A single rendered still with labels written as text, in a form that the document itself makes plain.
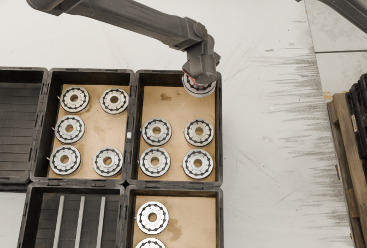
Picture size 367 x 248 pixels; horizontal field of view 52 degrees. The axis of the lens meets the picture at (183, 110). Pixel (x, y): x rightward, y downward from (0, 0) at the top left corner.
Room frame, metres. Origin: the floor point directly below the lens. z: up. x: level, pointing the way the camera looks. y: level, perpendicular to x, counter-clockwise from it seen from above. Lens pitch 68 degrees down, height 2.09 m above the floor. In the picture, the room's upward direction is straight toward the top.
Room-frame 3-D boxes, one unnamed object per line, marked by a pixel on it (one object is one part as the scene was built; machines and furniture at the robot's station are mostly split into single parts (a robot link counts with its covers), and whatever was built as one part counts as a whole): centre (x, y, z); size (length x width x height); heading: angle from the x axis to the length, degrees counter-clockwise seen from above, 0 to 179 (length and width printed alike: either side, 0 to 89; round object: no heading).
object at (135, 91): (0.43, 0.02, 0.92); 0.40 x 0.30 x 0.02; 178
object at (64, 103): (0.55, 0.39, 0.86); 0.10 x 0.10 x 0.01
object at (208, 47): (0.53, -0.05, 1.22); 0.07 x 0.06 x 0.07; 2
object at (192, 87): (0.54, -0.05, 1.04); 0.10 x 0.10 x 0.01
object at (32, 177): (0.44, 0.32, 0.92); 0.40 x 0.30 x 0.02; 178
